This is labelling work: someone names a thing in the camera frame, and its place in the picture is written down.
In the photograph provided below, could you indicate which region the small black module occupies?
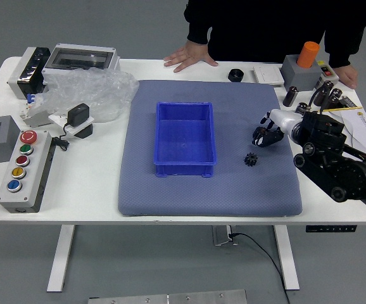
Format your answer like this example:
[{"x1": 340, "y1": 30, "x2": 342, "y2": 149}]
[{"x1": 338, "y1": 94, "x2": 357, "y2": 110}]

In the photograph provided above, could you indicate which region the black power adapter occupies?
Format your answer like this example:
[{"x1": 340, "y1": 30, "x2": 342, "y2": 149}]
[{"x1": 66, "y1": 103, "x2": 91, "y2": 125}]

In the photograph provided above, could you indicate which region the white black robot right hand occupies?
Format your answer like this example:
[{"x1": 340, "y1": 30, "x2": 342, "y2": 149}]
[{"x1": 251, "y1": 108, "x2": 303, "y2": 149}]

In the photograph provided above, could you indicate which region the grey block holder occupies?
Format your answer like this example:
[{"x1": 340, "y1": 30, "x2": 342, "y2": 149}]
[{"x1": 280, "y1": 54, "x2": 323, "y2": 92}]

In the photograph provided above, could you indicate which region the dark cylindrical capacitor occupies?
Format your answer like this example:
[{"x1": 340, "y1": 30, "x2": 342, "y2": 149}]
[
  {"x1": 294, "y1": 101, "x2": 309, "y2": 117},
  {"x1": 324, "y1": 87, "x2": 343, "y2": 111},
  {"x1": 313, "y1": 80, "x2": 335, "y2": 107},
  {"x1": 282, "y1": 85, "x2": 300, "y2": 108}
]

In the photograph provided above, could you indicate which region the black adapter cord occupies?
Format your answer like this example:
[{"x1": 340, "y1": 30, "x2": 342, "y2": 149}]
[{"x1": 50, "y1": 122, "x2": 72, "y2": 152}]

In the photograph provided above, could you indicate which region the orange cylinder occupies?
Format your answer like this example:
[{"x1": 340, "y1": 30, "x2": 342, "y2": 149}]
[{"x1": 296, "y1": 41, "x2": 320, "y2": 69}]

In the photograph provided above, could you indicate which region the person's left hand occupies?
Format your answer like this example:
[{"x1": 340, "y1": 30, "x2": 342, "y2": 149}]
[{"x1": 338, "y1": 64, "x2": 359, "y2": 90}]

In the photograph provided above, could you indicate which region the grey under-table power box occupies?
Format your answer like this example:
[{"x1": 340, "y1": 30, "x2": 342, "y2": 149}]
[{"x1": 211, "y1": 225, "x2": 239, "y2": 247}]

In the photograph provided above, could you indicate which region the white wall switch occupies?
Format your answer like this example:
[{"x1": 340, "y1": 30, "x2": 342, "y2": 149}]
[{"x1": 253, "y1": 65, "x2": 284, "y2": 86}]

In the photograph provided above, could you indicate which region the white switch box red button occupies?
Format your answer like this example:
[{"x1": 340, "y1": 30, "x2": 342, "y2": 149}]
[{"x1": 315, "y1": 60, "x2": 340, "y2": 87}]

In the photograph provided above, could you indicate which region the clear plastic bag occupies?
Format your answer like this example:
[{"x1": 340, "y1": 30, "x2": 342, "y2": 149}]
[{"x1": 32, "y1": 68, "x2": 140, "y2": 124}]

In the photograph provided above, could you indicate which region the blue plastic box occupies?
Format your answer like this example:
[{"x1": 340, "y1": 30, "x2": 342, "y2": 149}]
[{"x1": 153, "y1": 101, "x2": 218, "y2": 178}]

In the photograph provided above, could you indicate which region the grey-blue mat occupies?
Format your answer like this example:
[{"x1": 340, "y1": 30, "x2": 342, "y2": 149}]
[{"x1": 117, "y1": 79, "x2": 303, "y2": 218}]

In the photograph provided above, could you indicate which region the silver metal plate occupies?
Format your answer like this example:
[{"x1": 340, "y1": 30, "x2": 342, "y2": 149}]
[{"x1": 87, "y1": 289, "x2": 248, "y2": 304}]

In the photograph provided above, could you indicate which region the big black gear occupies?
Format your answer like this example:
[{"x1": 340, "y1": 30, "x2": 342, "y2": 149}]
[{"x1": 253, "y1": 127, "x2": 267, "y2": 144}]

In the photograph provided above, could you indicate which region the grey push-button control box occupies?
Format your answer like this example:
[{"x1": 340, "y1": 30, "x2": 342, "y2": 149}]
[{"x1": 0, "y1": 129, "x2": 57, "y2": 214}]

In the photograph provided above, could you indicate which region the white circuit breaker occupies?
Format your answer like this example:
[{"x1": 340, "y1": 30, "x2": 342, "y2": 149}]
[{"x1": 18, "y1": 92, "x2": 53, "y2": 129}]

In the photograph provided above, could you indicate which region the black hex nut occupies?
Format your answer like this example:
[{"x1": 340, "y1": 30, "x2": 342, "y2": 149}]
[{"x1": 227, "y1": 68, "x2": 245, "y2": 83}]

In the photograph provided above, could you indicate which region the white table leg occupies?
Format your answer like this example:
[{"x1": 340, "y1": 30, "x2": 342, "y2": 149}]
[
  {"x1": 46, "y1": 225, "x2": 76, "y2": 293},
  {"x1": 273, "y1": 225, "x2": 300, "y2": 291}
]

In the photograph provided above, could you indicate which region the person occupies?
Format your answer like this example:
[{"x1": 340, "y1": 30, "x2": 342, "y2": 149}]
[{"x1": 184, "y1": 0, "x2": 366, "y2": 69}]

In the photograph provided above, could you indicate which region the grey distribution box clear lid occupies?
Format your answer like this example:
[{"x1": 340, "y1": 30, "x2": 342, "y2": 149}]
[{"x1": 42, "y1": 43, "x2": 121, "y2": 75}]

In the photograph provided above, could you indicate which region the grey box black panel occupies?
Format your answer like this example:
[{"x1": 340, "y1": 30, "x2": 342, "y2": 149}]
[{"x1": 6, "y1": 46, "x2": 51, "y2": 99}]

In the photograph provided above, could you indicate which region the person's right hand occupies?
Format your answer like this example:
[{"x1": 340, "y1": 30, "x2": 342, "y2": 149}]
[{"x1": 163, "y1": 40, "x2": 219, "y2": 73}]

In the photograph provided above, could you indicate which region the white socket plate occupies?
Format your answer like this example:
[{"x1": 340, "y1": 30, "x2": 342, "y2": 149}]
[{"x1": 47, "y1": 113, "x2": 96, "y2": 139}]

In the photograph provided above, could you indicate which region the black power cable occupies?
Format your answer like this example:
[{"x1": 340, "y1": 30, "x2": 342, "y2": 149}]
[{"x1": 230, "y1": 232, "x2": 290, "y2": 304}]

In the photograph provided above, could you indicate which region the small black gear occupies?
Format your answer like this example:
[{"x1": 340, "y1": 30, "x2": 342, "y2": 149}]
[{"x1": 243, "y1": 152, "x2": 259, "y2": 167}]

